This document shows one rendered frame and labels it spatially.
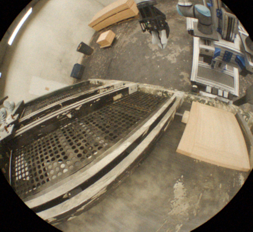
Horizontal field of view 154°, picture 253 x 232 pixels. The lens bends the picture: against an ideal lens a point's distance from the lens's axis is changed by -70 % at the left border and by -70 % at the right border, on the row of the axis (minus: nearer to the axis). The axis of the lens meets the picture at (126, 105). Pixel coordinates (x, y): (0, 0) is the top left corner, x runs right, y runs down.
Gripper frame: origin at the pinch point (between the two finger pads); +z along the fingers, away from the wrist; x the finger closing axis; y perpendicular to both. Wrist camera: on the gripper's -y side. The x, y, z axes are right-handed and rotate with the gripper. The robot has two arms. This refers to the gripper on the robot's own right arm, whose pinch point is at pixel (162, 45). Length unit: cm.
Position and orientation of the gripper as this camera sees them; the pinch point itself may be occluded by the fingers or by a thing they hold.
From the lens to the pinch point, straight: 45.7
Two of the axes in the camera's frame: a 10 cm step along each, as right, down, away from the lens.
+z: 3.8, 5.7, 7.3
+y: -5.5, 7.7, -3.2
